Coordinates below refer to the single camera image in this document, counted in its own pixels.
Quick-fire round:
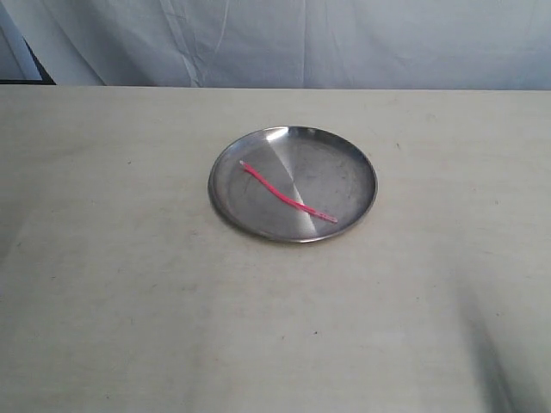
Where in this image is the thin pink straw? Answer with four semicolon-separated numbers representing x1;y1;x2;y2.
239;160;338;224

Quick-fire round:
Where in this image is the round stainless steel plate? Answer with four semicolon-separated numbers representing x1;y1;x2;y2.
207;126;378;243

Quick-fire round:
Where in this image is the grey backdrop sheet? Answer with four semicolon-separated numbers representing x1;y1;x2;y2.
3;1;550;89

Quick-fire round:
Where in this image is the black frame at left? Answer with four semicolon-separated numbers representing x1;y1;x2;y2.
1;42;56;86

